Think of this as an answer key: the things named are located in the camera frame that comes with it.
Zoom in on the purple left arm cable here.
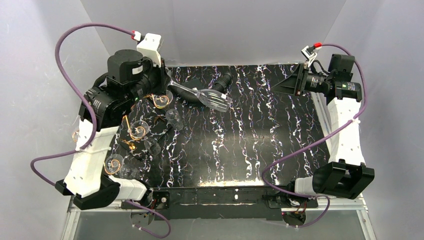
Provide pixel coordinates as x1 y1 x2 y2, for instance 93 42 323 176
30 22 172 240

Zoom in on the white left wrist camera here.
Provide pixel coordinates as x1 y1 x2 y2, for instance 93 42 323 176
131 30 163 68

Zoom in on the tall clear flute front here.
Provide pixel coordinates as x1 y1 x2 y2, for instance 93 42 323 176
143 136 161 156

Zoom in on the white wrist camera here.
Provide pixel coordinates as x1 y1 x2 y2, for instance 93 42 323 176
131 30 163 68
301 42 323 68

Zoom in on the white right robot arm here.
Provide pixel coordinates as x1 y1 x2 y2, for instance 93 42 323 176
270 63 375 199

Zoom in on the aluminium frame rail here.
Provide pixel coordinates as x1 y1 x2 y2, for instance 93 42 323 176
312 196 368 211

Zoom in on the tall clear flute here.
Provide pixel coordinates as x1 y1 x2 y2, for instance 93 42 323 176
143 136 161 156
168 80 232 112

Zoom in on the black marble rack base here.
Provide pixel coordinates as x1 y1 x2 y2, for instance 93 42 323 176
119 99 178 160

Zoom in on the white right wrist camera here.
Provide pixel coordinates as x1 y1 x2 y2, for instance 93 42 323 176
301 42 323 68

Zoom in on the gold wire glass rack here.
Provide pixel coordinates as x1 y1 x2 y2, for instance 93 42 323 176
72 92 170 176

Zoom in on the black corrugated hose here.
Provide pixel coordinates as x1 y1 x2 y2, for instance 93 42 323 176
178 72 234 104

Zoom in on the clear stemmed wine glass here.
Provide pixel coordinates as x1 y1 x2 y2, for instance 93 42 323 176
103 154 140 180

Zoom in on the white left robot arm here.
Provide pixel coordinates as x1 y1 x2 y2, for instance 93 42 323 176
55 49 170 210

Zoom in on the clear tumbler glass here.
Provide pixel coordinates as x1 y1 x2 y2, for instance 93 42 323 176
152 90 184 131

